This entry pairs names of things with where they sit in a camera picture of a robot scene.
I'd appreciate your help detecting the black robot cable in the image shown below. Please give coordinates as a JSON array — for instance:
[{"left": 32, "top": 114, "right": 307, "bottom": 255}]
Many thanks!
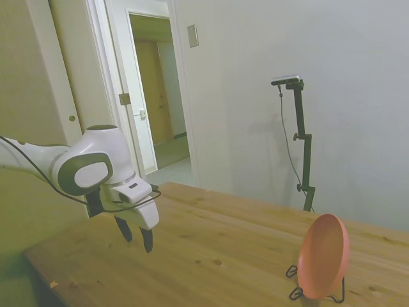
[{"left": 0, "top": 136, "right": 162, "bottom": 213}]

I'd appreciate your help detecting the cream closet door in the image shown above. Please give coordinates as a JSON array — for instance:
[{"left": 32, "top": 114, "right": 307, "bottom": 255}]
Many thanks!
[{"left": 50, "top": 0, "right": 96, "bottom": 145}]

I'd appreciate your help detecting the pink plate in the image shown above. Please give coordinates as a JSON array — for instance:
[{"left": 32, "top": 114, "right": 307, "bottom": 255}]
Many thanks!
[{"left": 297, "top": 213, "right": 351, "bottom": 300}]

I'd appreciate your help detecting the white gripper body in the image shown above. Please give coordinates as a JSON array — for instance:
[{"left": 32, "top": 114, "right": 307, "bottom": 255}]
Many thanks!
[{"left": 101, "top": 185, "right": 160, "bottom": 230}]

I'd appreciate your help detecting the black wire plate stand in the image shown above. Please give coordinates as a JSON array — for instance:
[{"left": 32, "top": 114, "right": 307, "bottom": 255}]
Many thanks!
[{"left": 285, "top": 264, "right": 346, "bottom": 303}]

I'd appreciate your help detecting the wooden hallway door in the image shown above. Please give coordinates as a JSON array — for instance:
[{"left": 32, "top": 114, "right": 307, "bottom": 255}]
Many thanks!
[{"left": 134, "top": 40, "right": 175, "bottom": 145}]

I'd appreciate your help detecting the black flat panel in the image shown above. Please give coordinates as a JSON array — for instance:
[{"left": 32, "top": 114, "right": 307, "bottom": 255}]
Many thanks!
[{"left": 86, "top": 191, "right": 104, "bottom": 219}]

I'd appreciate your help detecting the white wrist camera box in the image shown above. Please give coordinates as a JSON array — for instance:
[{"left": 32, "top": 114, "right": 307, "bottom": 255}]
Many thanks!
[{"left": 114, "top": 180, "right": 153, "bottom": 205}]

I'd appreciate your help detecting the beige wall switch plate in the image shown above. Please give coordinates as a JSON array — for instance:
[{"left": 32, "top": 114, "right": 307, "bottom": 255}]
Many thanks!
[{"left": 187, "top": 24, "right": 199, "bottom": 49}]

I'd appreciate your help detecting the white open door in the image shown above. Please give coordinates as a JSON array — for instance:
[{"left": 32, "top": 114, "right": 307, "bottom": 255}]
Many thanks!
[{"left": 105, "top": 0, "right": 159, "bottom": 185}]

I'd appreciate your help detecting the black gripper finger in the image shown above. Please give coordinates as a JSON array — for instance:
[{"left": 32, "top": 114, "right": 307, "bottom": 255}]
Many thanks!
[
  {"left": 114, "top": 216, "right": 134, "bottom": 244},
  {"left": 139, "top": 226, "right": 155, "bottom": 254}
]

